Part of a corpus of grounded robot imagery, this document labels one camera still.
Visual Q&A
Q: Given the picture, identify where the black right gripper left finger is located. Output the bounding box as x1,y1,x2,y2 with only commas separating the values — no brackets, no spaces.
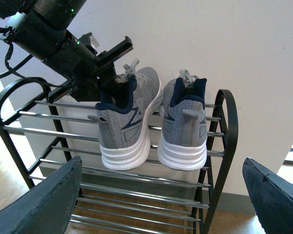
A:
0,156,83,234

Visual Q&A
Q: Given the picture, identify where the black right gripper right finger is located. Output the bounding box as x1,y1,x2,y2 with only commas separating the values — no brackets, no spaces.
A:
242,158,293,234

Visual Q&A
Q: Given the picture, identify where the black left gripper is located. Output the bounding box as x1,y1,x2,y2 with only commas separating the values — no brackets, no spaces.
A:
47,33,132,102

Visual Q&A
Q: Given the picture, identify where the grey knit sneaker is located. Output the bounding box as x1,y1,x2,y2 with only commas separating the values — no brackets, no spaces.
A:
157,70,207,171
88,58,163,171

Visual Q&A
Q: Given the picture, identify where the black metal shoe rack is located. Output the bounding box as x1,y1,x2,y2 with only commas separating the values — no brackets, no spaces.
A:
0,80,238,234

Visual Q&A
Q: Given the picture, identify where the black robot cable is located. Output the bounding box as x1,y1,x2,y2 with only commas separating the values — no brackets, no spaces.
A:
0,24,64,88

